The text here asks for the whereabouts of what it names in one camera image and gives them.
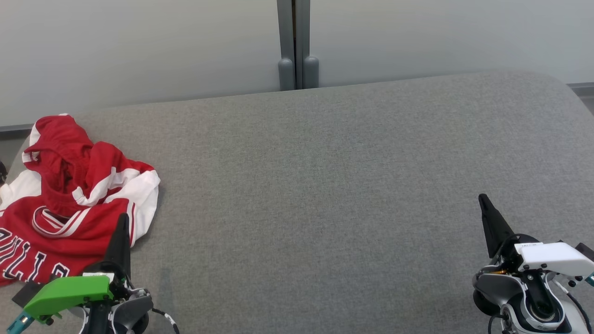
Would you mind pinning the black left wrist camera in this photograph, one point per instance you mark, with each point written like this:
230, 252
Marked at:
25, 292

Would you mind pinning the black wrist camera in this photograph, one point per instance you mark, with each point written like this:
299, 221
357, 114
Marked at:
25, 292
585, 251

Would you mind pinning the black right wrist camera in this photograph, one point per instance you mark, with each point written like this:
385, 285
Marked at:
585, 251

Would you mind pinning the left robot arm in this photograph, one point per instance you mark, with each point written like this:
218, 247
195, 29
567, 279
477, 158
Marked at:
134, 308

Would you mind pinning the red white basketball jersey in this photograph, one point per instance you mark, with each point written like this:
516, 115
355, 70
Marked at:
55, 260

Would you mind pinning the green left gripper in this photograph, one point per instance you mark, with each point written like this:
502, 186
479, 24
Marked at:
65, 294

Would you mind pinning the grey partition post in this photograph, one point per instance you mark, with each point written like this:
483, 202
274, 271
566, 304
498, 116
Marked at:
286, 46
306, 46

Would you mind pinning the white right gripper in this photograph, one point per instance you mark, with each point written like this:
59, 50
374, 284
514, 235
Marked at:
552, 257

